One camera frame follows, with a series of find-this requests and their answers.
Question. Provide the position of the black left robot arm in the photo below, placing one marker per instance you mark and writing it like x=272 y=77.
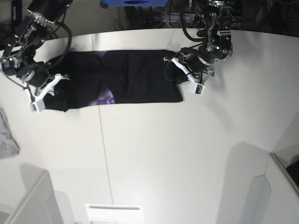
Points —
x=213 y=42

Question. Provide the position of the white partition panel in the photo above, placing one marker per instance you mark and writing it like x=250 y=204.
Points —
x=38 y=205
x=283 y=206

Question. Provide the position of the white label plate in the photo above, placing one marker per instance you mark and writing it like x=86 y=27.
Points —
x=115 y=213

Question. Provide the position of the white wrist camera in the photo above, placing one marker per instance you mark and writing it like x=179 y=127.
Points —
x=36 y=106
x=196 y=88

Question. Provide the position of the power strip with cables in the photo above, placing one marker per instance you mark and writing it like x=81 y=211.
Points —
x=175 y=18

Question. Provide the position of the white left partition panel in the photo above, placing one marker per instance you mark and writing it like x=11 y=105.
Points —
x=38 y=205

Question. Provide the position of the blue box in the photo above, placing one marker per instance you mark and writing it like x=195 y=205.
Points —
x=133 y=3

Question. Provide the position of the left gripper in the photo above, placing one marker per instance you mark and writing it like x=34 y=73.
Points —
x=193 y=68

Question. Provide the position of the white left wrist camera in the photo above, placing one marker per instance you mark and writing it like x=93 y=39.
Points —
x=196 y=88

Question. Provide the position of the white right partition panel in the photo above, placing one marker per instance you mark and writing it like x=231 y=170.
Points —
x=283 y=206

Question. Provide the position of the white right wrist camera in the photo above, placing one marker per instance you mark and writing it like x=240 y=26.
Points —
x=36 y=106

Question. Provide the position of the black T-shirt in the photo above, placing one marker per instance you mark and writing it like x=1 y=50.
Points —
x=116 y=77

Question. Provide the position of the grey cloth at table edge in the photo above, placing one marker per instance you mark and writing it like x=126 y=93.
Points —
x=8 y=146

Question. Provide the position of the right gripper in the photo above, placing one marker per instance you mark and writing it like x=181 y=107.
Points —
x=39 y=81

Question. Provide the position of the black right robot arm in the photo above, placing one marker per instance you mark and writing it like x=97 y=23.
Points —
x=18 y=56

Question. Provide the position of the black keyboard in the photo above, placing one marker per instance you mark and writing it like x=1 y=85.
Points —
x=293 y=171

